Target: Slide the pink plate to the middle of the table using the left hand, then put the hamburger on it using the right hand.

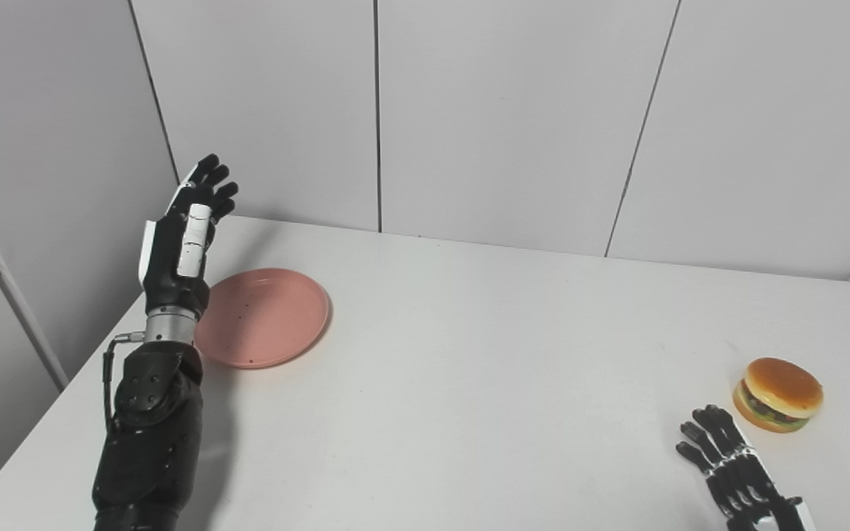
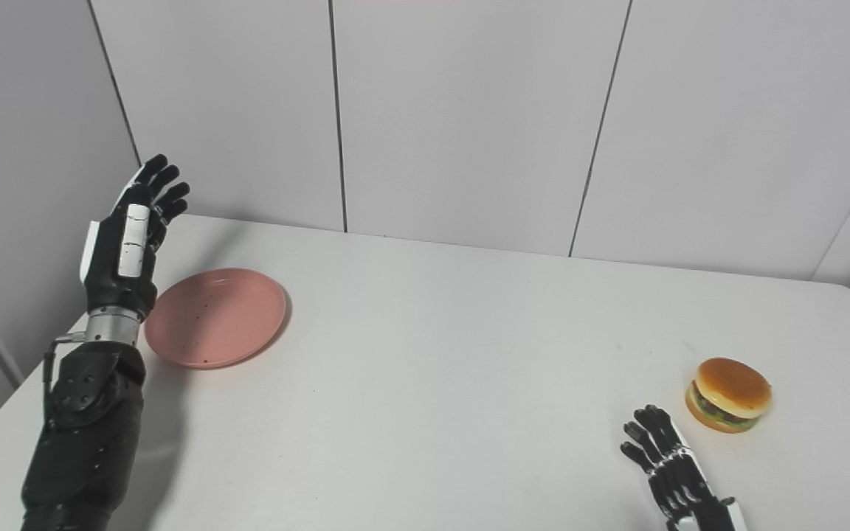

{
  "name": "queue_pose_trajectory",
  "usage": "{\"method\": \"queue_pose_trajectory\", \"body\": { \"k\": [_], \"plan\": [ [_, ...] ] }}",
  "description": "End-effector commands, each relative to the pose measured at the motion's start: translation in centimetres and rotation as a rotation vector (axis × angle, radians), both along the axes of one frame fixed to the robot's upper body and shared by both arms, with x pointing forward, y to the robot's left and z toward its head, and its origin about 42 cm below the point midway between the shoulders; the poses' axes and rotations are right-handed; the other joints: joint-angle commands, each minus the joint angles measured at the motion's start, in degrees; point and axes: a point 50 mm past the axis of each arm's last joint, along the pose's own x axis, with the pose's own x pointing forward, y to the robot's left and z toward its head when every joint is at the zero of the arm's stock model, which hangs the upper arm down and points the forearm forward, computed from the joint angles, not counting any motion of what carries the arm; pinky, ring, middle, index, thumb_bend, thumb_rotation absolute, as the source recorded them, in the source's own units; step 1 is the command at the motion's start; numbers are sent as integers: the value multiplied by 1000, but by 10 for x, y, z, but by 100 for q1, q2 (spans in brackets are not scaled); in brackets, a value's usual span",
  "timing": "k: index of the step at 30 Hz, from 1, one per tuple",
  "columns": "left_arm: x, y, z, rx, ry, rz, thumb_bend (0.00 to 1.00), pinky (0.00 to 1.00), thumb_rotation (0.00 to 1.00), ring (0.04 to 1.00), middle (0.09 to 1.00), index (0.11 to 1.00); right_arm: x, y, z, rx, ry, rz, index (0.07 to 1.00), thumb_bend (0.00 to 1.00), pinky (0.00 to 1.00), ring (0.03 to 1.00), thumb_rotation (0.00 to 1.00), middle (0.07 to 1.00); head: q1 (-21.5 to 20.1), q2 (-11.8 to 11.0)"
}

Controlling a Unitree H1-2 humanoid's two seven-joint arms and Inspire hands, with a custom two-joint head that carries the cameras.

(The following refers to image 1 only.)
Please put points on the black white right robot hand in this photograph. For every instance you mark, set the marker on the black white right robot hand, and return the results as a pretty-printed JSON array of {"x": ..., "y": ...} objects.
[{"x": 746, "y": 490}]

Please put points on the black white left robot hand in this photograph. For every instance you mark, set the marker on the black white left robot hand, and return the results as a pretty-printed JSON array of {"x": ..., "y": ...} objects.
[{"x": 174, "y": 258}]

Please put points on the toy hamburger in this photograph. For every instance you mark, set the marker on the toy hamburger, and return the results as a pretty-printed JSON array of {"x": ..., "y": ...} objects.
[{"x": 779, "y": 391}]

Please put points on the pink round plate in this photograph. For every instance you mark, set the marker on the pink round plate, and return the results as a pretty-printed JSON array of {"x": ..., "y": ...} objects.
[{"x": 266, "y": 318}]

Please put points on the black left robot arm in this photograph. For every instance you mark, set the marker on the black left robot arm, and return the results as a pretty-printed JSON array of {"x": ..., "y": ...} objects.
[{"x": 148, "y": 442}]

